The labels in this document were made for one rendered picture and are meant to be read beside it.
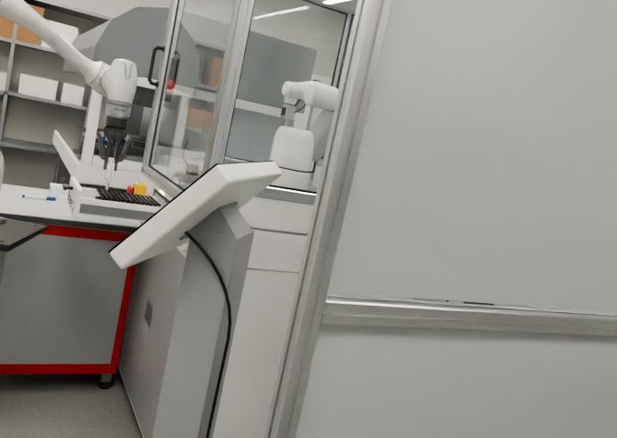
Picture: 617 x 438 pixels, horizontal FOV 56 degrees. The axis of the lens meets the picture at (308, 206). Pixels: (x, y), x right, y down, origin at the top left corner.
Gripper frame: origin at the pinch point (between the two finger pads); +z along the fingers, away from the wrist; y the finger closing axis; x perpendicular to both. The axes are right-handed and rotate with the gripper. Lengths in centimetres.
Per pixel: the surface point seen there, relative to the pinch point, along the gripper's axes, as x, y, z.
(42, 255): 17.7, -19.1, 40.0
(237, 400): -44, 50, 71
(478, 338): -146, 58, 4
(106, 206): -5.1, -0.1, 12.8
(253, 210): -45, 44, 1
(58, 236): 18.0, -14.3, 31.7
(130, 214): -4.8, 9.2, 15.1
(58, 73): 433, -20, -35
